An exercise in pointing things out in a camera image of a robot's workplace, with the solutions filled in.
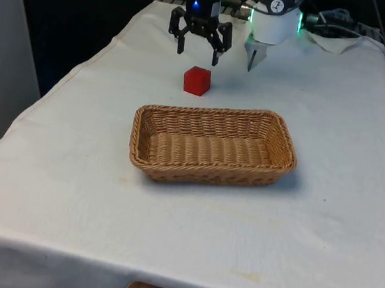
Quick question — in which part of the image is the red cube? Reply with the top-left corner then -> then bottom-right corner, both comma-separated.
181,64 -> 212,97

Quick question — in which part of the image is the grey cable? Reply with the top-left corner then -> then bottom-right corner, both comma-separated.
306,8 -> 385,45

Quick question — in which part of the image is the brown wicker basket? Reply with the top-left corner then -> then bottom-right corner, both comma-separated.
125,93 -> 303,199

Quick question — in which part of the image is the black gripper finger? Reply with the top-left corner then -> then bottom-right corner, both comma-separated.
202,19 -> 234,68
165,6 -> 196,56

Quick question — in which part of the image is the black cable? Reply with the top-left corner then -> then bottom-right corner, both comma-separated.
368,0 -> 385,56

